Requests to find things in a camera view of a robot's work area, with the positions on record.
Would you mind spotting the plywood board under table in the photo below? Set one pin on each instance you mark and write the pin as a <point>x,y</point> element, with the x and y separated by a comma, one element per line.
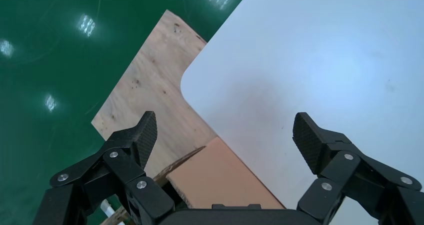
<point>155,84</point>

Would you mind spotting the small cardboard box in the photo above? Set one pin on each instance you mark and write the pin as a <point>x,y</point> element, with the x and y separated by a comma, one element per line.
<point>215,177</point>

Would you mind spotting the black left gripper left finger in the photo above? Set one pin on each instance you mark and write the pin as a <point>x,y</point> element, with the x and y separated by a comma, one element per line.
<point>119,170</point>

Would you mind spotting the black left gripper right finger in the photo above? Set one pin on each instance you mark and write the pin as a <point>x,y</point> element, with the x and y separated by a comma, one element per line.
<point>344,170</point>

